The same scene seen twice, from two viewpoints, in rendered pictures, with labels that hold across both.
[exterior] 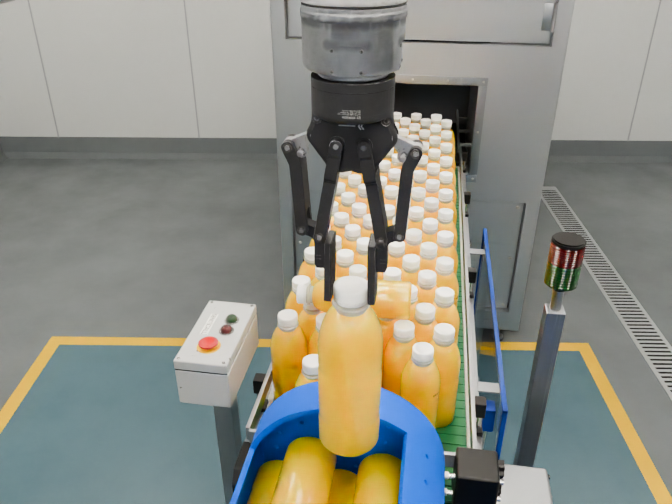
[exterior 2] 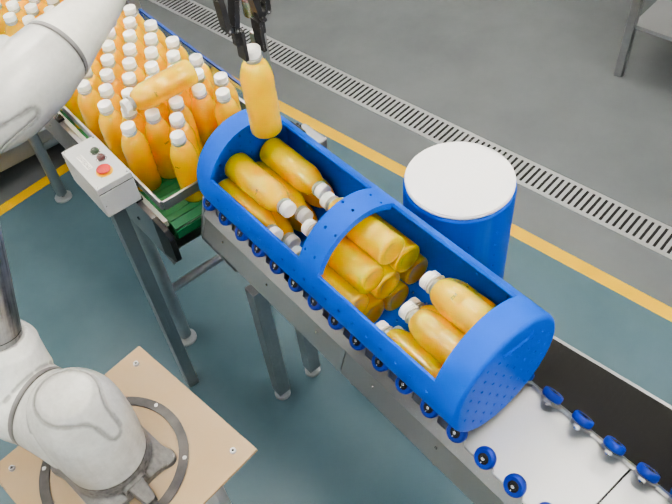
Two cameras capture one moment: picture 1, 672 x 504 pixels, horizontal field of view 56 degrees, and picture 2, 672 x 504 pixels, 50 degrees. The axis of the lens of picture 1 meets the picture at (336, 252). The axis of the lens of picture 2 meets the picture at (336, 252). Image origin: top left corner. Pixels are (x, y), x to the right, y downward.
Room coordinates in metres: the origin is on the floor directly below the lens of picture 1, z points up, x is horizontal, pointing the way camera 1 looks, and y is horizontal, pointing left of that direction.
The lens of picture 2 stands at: (-0.48, 0.81, 2.32)
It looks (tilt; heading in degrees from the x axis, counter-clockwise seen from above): 49 degrees down; 316
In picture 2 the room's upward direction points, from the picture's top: 7 degrees counter-clockwise
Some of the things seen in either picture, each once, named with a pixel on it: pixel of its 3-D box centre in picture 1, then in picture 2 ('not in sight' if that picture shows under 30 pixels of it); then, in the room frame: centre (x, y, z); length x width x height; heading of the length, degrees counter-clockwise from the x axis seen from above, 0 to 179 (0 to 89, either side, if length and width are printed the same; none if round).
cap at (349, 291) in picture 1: (351, 291); (251, 51); (0.57, -0.02, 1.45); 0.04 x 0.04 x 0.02
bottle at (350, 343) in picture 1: (349, 371); (259, 94); (0.57, -0.02, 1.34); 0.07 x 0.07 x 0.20
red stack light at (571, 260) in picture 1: (566, 252); not in sight; (1.06, -0.44, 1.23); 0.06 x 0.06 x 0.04
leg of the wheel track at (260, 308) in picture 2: not in sight; (270, 345); (0.68, 0.05, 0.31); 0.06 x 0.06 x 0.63; 81
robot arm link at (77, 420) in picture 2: not in sight; (81, 422); (0.34, 0.71, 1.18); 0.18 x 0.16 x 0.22; 16
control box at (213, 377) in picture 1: (219, 350); (101, 175); (0.98, 0.23, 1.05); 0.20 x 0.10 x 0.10; 171
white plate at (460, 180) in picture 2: not in sight; (459, 179); (0.23, -0.33, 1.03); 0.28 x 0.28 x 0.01
